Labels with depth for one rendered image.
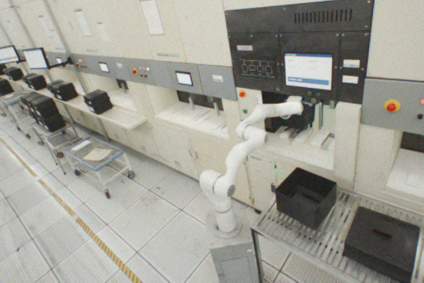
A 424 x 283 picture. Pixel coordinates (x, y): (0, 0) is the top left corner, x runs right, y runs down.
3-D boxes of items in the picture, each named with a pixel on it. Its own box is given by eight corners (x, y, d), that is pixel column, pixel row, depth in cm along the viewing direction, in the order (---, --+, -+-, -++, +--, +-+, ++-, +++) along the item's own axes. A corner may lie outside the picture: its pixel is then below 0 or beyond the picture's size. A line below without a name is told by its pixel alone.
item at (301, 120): (277, 129, 221) (279, 92, 212) (288, 123, 236) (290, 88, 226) (305, 135, 206) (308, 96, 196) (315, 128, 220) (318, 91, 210)
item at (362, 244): (341, 254, 140) (342, 238, 133) (356, 215, 158) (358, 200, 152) (410, 287, 121) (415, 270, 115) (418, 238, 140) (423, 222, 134)
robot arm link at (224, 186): (209, 193, 156) (230, 205, 146) (201, 183, 149) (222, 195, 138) (252, 132, 176) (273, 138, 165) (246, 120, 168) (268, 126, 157)
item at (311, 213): (297, 184, 188) (297, 166, 180) (336, 202, 169) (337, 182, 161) (275, 209, 173) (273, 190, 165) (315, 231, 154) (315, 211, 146)
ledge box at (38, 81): (30, 89, 545) (24, 77, 532) (44, 84, 562) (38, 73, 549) (36, 91, 526) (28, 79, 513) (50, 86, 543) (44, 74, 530)
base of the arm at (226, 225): (214, 241, 161) (208, 221, 152) (212, 217, 177) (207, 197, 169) (244, 235, 160) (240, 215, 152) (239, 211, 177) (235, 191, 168)
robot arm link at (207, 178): (223, 216, 153) (216, 186, 141) (201, 203, 165) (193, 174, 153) (236, 203, 160) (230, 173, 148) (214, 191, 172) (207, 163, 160)
